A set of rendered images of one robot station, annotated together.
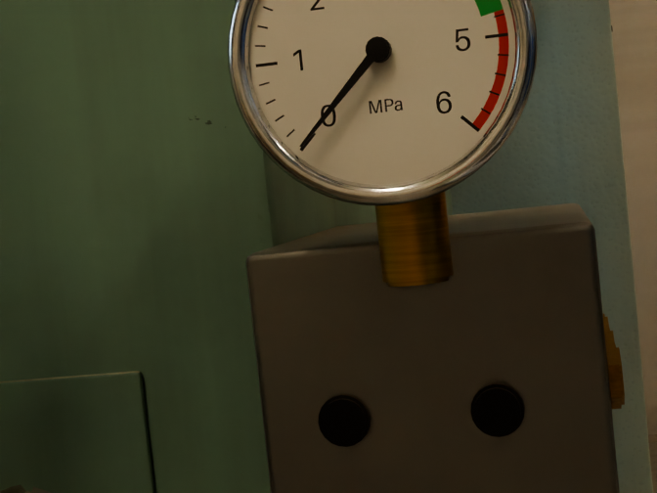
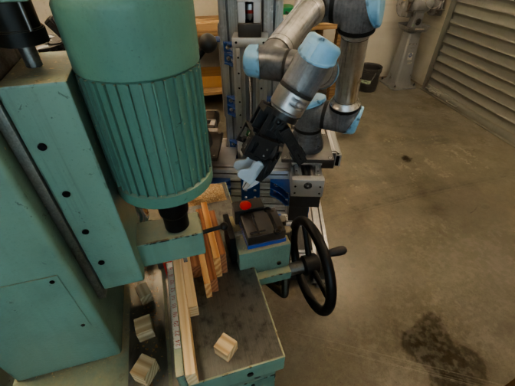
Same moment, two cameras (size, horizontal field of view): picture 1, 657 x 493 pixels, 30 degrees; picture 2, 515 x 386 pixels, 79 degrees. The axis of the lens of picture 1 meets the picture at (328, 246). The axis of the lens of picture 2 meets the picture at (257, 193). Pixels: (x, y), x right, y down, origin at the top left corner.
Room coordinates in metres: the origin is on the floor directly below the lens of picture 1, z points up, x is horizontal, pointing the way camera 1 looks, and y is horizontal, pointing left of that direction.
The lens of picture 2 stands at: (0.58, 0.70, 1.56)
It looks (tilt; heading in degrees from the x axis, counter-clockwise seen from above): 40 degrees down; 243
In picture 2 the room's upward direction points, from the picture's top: straight up
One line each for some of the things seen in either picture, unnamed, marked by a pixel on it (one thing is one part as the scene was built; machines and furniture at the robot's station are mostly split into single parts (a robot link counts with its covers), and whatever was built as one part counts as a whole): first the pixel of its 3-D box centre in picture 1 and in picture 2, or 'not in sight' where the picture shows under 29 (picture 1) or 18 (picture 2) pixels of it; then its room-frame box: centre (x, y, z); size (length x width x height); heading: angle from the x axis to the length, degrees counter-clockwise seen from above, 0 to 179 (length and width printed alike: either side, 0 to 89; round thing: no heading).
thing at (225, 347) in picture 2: not in sight; (225, 347); (0.51, 0.42, 0.92); 0.03 x 0.03 x 0.03; 31
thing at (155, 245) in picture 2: not in sight; (171, 240); (0.54, 0.19, 1.03); 0.14 x 0.07 x 0.09; 169
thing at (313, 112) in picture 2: not in sight; (311, 111); (-0.16, -0.28, 0.98); 0.13 x 0.12 x 0.14; 129
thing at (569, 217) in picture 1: (459, 369); not in sight; (0.33, -0.03, 0.58); 0.12 x 0.08 x 0.08; 169
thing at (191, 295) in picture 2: not in sight; (181, 224); (0.49, 0.04, 0.92); 0.55 x 0.02 x 0.04; 79
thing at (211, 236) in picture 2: not in sight; (211, 237); (0.44, 0.15, 0.94); 0.20 x 0.02 x 0.08; 79
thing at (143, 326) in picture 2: not in sight; (144, 328); (0.66, 0.25, 0.82); 0.04 x 0.04 x 0.04; 88
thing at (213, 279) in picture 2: not in sight; (206, 246); (0.46, 0.16, 0.93); 0.25 x 0.02 x 0.05; 79
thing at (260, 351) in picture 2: not in sight; (227, 258); (0.41, 0.18, 0.87); 0.61 x 0.30 x 0.06; 79
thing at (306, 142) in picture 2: not in sight; (306, 135); (-0.16, -0.29, 0.87); 0.15 x 0.15 x 0.10
